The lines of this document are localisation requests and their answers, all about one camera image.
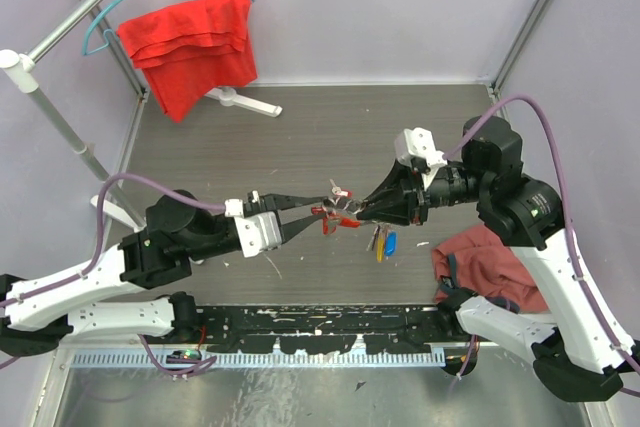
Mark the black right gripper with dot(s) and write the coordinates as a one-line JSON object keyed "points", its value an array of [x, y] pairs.
{"points": [[407, 200]]}

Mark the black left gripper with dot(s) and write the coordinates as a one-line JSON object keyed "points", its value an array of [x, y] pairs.
{"points": [[273, 202]]}

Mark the metal key organizer red handle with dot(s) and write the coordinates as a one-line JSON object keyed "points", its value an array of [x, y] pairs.
{"points": [[338, 212]]}

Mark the silver key with red tag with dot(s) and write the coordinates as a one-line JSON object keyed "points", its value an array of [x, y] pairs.
{"points": [[338, 191]]}

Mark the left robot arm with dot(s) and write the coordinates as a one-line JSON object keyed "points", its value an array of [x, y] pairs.
{"points": [[80, 301]]}

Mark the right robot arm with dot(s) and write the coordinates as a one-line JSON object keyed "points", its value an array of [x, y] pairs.
{"points": [[580, 358]]}

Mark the key with black tag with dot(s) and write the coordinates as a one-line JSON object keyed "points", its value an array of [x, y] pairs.
{"points": [[372, 243]]}

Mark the blue key tag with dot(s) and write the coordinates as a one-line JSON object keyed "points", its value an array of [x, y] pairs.
{"points": [[390, 245]]}

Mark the yellow key tag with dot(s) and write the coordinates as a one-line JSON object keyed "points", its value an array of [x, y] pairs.
{"points": [[380, 244]]}

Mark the crumpled maroon shirt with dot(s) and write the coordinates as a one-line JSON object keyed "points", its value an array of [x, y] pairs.
{"points": [[476, 259]]}

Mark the red cloth on hanger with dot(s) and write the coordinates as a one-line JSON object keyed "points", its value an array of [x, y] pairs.
{"points": [[185, 50]]}

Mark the white clothes rack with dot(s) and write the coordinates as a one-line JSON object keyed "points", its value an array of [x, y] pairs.
{"points": [[45, 188]]}

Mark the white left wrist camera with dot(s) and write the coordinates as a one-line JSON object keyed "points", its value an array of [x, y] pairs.
{"points": [[258, 233]]}

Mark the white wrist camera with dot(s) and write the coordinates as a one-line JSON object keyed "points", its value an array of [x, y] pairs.
{"points": [[416, 150], [258, 233]]}

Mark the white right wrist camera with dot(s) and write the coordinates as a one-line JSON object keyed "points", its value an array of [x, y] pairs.
{"points": [[416, 150]]}

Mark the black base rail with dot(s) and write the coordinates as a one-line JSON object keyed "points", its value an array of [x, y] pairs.
{"points": [[321, 329]]}

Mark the slotted cable duct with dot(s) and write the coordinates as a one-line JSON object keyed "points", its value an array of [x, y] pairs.
{"points": [[132, 358]]}

